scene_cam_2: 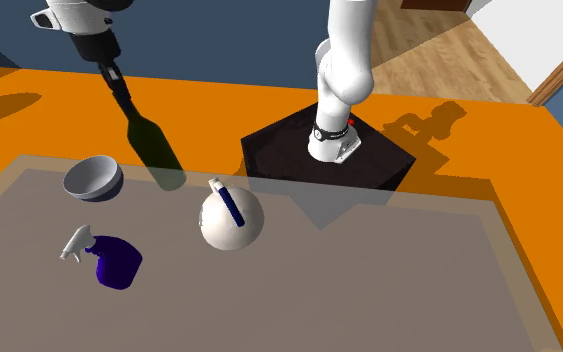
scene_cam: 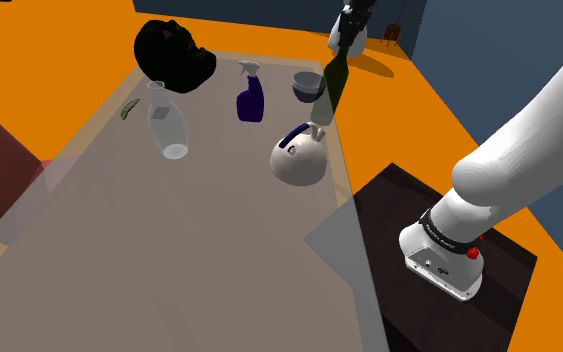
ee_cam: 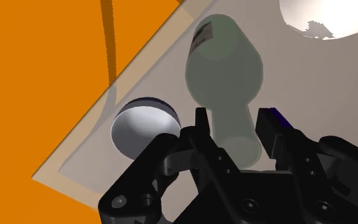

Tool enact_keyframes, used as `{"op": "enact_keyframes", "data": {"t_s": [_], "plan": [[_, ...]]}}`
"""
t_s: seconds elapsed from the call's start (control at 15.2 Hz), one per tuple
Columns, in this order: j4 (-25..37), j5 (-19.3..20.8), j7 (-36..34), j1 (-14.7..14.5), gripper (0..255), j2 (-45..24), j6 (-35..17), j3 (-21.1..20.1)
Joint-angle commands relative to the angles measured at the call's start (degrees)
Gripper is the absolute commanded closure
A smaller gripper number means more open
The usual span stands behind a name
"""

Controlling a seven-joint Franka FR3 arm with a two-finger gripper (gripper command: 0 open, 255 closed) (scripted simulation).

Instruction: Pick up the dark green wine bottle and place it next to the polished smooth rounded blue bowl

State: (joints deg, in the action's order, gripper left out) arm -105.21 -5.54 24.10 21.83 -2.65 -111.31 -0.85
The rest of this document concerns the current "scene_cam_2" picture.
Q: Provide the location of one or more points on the grey white bowl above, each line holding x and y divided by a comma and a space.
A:
91, 178

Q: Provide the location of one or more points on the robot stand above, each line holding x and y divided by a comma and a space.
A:
281, 151

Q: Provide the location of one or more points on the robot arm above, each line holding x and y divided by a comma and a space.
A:
342, 73

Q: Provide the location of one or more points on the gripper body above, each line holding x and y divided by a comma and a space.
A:
94, 46

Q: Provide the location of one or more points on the dark green bottle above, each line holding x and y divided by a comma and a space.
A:
156, 151

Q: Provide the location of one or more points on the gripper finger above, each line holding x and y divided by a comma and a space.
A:
113, 78

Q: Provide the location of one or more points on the blue spray bottle white trigger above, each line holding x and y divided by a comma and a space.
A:
115, 265

